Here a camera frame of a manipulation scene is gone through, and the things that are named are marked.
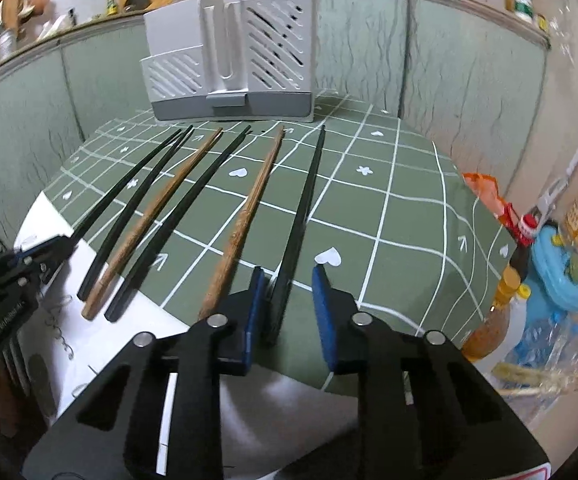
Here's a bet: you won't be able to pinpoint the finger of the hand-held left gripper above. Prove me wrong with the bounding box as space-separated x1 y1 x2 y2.
0 234 77 281
0 255 60 306

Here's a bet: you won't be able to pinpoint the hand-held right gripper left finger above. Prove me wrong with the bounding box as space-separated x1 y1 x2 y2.
21 266 268 480

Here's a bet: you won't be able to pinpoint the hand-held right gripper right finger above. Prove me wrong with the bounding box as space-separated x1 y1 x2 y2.
311 265 554 480

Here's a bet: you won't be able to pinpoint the black chopstick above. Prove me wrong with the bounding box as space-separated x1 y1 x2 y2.
69 129 184 243
264 125 327 347
105 125 252 324
77 125 194 302

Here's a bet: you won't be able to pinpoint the brown wooden chopstick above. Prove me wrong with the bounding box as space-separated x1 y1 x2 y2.
82 128 224 321
198 125 286 321

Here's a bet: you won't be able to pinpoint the white slotted utensil holder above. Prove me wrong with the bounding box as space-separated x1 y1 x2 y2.
140 0 316 122

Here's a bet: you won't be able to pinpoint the green checked tablecloth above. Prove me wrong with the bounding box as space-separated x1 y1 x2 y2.
16 89 517 411

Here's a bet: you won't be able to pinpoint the oil bottle with yellow cap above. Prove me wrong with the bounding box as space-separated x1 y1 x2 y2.
461 265 524 361

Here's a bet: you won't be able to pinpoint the white jug with yellow cap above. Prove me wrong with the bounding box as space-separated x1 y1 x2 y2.
506 285 532 346

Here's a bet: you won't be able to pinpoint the orange bag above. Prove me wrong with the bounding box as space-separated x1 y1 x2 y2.
463 172 514 231

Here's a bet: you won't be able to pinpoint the leek stalks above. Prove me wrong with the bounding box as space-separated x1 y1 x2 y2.
491 360 578 398

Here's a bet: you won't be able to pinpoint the dark bottle with red cap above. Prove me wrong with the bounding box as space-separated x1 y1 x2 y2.
506 212 544 281

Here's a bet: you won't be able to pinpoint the pack of water bottles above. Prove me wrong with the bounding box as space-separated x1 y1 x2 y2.
514 310 578 371

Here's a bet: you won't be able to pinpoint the blue plastic bucket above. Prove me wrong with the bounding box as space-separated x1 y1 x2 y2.
531 225 578 311

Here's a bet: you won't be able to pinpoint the white clamp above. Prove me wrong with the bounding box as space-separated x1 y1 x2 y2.
534 177 572 221

